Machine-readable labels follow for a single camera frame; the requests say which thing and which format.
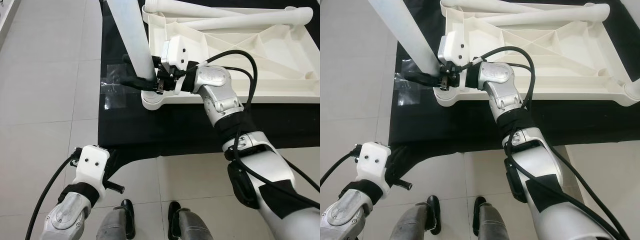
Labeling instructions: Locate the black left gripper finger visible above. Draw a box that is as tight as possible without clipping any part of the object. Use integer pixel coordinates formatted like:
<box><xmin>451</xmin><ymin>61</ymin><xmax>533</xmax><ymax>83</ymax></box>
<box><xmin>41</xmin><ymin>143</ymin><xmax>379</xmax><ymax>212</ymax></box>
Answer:
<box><xmin>105</xmin><ymin>147</ymin><xmax>121</xmax><ymax>171</ymax></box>
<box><xmin>389</xmin><ymin>146</ymin><xmax>408</xmax><ymax>171</ymax></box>

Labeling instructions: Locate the clear tape patch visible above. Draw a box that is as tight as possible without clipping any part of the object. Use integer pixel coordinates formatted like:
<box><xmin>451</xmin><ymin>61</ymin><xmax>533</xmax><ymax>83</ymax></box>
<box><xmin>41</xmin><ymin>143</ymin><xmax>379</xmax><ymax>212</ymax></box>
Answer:
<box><xmin>396</xmin><ymin>59</ymin><xmax>422</xmax><ymax>107</ymax></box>
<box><xmin>102</xmin><ymin>64</ymin><xmax>130</xmax><ymax>110</ymax></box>

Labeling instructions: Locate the grey robot left leg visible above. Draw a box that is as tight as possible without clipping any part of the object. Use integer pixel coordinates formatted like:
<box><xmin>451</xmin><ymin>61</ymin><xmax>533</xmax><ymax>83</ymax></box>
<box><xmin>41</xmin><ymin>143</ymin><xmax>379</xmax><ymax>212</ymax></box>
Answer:
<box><xmin>390</xmin><ymin>195</ymin><xmax>443</xmax><ymax>240</ymax></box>
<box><xmin>96</xmin><ymin>199</ymin><xmax>137</xmax><ymax>240</ymax></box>

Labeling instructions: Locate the grey robot leg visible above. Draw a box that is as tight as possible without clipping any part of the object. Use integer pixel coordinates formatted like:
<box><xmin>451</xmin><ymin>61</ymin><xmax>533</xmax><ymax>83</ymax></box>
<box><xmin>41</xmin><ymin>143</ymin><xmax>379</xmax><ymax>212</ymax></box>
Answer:
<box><xmin>167</xmin><ymin>201</ymin><xmax>210</xmax><ymax>240</ymax></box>
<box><xmin>96</xmin><ymin>199</ymin><xmax>137</xmax><ymax>240</ymax></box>
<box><xmin>390</xmin><ymin>195</ymin><xmax>443</xmax><ymax>240</ymax></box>
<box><xmin>472</xmin><ymin>196</ymin><xmax>511</xmax><ymax>240</ymax></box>

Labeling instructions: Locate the black tablecloth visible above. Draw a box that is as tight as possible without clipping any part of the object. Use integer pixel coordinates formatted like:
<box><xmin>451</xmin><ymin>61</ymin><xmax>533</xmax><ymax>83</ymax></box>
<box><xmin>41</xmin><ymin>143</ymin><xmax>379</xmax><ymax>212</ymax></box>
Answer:
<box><xmin>387</xmin><ymin>0</ymin><xmax>640</xmax><ymax>151</ymax></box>
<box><xmin>97</xmin><ymin>0</ymin><xmax>320</xmax><ymax>161</ymax></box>

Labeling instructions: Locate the grey robot right leg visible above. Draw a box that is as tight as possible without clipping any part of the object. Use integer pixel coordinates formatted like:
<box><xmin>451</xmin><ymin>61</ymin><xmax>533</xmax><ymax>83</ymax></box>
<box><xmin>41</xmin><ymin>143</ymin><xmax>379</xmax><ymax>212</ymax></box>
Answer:
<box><xmin>472</xmin><ymin>196</ymin><xmax>511</xmax><ymax>240</ymax></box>
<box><xmin>167</xmin><ymin>201</ymin><xmax>210</xmax><ymax>240</ymax></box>

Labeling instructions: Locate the white plastic table top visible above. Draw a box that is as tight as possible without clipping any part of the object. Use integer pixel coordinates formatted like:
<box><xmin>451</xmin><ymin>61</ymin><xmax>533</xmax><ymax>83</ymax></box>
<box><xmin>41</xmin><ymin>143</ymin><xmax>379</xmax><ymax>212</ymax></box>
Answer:
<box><xmin>141</xmin><ymin>2</ymin><xmax>320</xmax><ymax>112</ymax></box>
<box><xmin>432</xmin><ymin>0</ymin><xmax>640</xmax><ymax>108</ymax></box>

